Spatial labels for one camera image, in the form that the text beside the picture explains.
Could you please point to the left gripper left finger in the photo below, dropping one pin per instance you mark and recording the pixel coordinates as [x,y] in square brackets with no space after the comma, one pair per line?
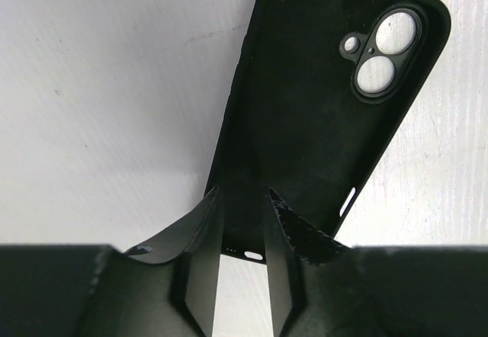
[164,286]

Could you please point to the black phone case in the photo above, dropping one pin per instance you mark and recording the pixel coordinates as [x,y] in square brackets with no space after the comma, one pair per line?
[297,123]

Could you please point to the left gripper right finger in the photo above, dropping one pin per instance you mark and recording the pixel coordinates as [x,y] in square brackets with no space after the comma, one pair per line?
[319,287]

